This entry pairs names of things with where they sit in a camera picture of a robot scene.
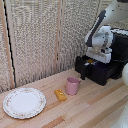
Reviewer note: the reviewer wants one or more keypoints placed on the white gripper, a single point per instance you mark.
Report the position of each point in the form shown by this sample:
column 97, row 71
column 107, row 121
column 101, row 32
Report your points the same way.
column 100, row 56

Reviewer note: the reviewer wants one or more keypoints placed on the yellow food piece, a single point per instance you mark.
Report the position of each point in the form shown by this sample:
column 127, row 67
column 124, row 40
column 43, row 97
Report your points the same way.
column 90, row 61

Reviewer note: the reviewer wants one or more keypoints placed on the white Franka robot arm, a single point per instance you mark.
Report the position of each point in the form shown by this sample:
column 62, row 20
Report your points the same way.
column 101, row 35

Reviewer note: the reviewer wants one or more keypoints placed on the pink mug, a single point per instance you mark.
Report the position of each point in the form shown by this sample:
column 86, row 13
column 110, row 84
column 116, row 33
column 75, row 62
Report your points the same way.
column 71, row 86

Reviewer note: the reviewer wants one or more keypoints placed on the yellow bread block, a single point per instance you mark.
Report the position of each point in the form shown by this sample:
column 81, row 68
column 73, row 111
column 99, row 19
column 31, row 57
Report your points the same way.
column 60, row 95

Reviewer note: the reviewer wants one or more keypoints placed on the white floral rim plate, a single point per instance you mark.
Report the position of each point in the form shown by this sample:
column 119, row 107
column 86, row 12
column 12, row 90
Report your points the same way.
column 24, row 103

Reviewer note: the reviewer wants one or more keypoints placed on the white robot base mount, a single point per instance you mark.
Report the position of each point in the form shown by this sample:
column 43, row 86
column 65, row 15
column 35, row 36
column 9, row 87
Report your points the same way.
column 122, row 118

